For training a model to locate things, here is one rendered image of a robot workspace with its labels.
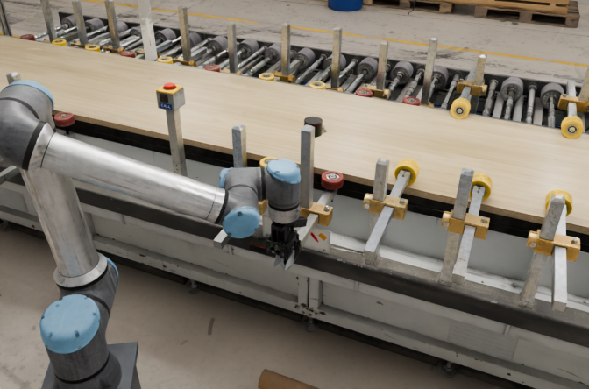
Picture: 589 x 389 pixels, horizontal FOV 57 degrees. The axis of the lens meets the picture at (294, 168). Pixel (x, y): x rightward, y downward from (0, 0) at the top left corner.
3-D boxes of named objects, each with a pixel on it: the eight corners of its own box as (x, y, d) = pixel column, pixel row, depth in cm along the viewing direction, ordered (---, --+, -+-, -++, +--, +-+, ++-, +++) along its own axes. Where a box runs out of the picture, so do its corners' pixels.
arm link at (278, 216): (275, 191, 158) (306, 198, 154) (276, 205, 160) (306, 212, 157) (262, 207, 151) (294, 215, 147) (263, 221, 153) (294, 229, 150)
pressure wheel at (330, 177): (337, 209, 197) (339, 183, 191) (317, 204, 200) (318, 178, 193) (344, 197, 203) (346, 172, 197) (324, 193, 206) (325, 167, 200)
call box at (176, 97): (174, 113, 185) (172, 92, 181) (158, 109, 187) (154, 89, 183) (186, 105, 191) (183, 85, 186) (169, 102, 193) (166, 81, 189)
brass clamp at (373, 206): (402, 222, 170) (404, 208, 168) (361, 211, 175) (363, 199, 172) (407, 211, 175) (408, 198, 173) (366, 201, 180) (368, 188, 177)
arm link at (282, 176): (263, 157, 150) (299, 155, 151) (264, 194, 156) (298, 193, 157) (265, 174, 142) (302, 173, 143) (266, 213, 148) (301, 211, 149)
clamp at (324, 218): (328, 226, 184) (328, 215, 182) (291, 217, 189) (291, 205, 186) (333, 217, 189) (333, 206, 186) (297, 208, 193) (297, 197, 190)
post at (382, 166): (374, 280, 189) (386, 163, 164) (365, 278, 190) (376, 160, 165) (377, 273, 192) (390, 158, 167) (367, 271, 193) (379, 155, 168)
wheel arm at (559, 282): (564, 312, 137) (569, 301, 135) (549, 308, 138) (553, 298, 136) (564, 206, 176) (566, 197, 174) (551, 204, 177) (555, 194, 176)
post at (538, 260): (525, 323, 173) (565, 201, 148) (514, 320, 174) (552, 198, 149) (526, 315, 176) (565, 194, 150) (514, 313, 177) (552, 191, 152)
